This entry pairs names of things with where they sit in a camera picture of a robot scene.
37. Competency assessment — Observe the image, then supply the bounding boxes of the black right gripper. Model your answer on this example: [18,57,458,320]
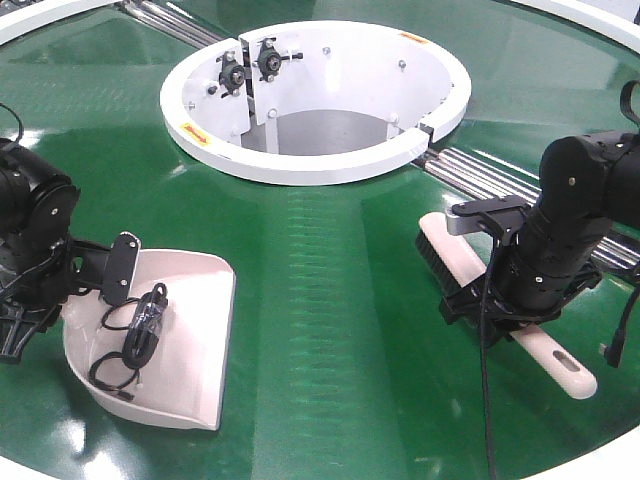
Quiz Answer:
[438,249,602,347]

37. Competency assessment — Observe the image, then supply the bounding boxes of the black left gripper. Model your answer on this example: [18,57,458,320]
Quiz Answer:
[1,238,111,363]

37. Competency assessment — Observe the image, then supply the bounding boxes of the pink hand brush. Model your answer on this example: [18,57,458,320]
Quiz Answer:
[419,212,598,400]

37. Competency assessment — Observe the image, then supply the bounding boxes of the pink plastic dustpan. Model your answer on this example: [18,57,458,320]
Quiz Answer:
[61,249,236,430]

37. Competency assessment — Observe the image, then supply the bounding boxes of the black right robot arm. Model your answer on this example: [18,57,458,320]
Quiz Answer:
[440,131,639,345]

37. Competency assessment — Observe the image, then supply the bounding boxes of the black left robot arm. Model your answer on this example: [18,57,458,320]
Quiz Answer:
[1,104,110,364]

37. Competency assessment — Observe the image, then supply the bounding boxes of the green conveyor belt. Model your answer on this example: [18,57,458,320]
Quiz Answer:
[1,1,639,479]

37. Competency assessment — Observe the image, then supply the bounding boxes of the chrome roller bars right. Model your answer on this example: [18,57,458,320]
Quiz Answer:
[413,147,639,285]

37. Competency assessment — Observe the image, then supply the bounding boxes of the chrome roller bars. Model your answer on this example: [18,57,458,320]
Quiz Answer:
[119,1,225,49]
[413,147,639,285]

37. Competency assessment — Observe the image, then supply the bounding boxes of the orange warning sticker front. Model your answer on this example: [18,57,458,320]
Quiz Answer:
[180,122,211,146]

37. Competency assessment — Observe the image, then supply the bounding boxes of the orange warning sticker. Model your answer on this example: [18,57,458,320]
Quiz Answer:
[399,31,429,45]
[180,122,211,146]

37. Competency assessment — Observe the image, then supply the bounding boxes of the orange warning sticker back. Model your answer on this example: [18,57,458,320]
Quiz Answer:
[399,31,429,45]

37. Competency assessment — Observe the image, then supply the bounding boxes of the chrome roller bars left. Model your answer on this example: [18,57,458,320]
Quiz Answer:
[119,1,225,49]

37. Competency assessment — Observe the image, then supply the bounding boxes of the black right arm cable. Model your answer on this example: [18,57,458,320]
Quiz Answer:
[477,234,500,480]

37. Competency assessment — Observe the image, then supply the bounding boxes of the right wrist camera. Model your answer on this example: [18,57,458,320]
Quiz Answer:
[445,195,530,238]

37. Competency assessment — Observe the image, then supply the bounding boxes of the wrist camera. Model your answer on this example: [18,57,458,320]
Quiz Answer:
[445,195,530,238]
[100,232,141,306]

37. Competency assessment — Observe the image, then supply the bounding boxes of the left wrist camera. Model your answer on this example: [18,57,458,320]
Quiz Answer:
[100,232,141,306]

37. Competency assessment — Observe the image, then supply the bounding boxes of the white inner ring guard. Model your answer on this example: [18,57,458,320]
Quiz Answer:
[159,20,472,186]

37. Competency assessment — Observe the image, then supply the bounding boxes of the black bearing mount left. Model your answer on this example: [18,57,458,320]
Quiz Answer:
[217,51,246,98]

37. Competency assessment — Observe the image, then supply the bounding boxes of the black bearing mount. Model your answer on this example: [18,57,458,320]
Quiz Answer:
[254,37,304,82]
[217,51,246,98]

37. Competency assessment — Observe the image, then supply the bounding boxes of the black bearing mount right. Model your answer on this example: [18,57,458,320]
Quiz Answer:
[254,37,304,82]

